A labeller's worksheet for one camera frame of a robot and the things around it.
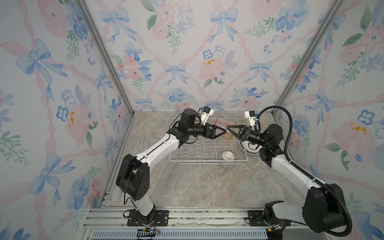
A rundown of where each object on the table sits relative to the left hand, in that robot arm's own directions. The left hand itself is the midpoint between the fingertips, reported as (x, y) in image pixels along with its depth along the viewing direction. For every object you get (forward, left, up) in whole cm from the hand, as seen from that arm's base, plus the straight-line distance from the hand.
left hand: (221, 129), depth 74 cm
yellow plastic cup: (-5, -2, 0) cm, 6 cm away
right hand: (-2, -2, +3) cm, 5 cm away
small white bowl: (-3, -7, -21) cm, 22 cm away
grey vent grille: (-41, +18, -29) cm, 53 cm away
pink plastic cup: (+1, -1, +3) cm, 4 cm away
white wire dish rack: (+8, -9, -28) cm, 30 cm away
